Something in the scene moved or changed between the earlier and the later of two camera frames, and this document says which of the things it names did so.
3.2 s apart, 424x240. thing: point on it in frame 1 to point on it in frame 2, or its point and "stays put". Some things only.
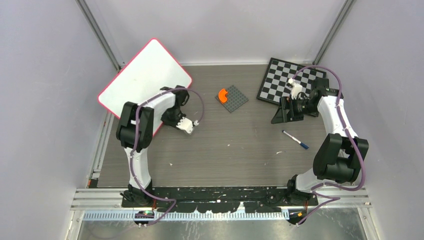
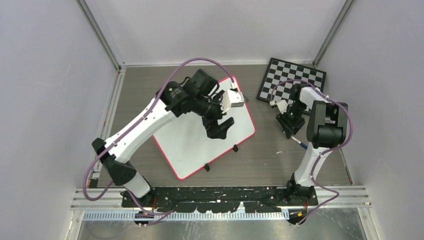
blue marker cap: (304, 145) stays put
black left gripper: (165, 119) to (215, 130)
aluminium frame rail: (105, 204) stays put
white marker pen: (292, 137) stays put
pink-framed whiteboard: (152, 68) to (187, 148)
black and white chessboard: (274, 87) stays put
